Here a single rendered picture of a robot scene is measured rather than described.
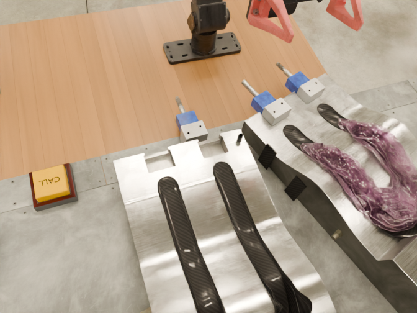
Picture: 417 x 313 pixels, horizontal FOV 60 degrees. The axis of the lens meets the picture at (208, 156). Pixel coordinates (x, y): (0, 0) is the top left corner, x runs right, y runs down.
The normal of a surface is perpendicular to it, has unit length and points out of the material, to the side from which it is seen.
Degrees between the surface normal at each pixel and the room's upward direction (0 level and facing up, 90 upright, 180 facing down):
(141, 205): 1
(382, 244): 0
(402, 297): 90
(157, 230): 3
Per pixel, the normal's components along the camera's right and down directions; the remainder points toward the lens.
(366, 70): 0.09, -0.48
